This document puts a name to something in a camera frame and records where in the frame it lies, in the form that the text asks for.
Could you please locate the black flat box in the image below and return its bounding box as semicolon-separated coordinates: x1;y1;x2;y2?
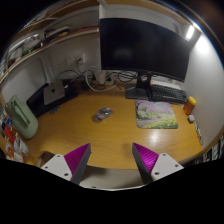
26;79;80;118

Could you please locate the white power strip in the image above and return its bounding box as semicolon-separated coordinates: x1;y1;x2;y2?
95;71;115;86

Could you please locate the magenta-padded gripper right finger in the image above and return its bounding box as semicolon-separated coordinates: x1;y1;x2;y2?
131;142;185;185

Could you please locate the black cable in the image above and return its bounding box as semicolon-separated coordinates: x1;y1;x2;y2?
114;70;139;84

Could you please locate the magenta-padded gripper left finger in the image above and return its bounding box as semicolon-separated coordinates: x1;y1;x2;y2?
40;142;92;186

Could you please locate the white wall outlet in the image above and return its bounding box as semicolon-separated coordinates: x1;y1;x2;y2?
73;53;86;65

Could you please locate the white cable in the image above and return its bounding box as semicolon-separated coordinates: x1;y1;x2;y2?
84;70;118;93

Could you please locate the pale green bag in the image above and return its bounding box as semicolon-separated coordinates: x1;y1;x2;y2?
5;94;39;140

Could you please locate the floral print mouse pad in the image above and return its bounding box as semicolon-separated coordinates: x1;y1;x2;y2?
134;99;179;130

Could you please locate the silver mini computer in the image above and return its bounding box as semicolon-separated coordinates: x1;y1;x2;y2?
43;81;66;106

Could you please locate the bright white lamp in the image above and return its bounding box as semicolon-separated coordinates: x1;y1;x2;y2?
185;24;196;42

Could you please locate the dark grey keyboard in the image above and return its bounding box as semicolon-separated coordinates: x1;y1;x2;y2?
149;83;189;105

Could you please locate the wooden wall shelf unit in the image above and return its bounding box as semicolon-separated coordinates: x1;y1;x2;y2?
0;0;101;84

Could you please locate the transparent computer mouse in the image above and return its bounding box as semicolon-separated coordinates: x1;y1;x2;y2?
92;107;114;124

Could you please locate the black computer monitor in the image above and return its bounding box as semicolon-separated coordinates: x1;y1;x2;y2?
99;17;192;101

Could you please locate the orange bottle with yellow lid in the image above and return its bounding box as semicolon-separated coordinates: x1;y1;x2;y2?
182;96;198;116

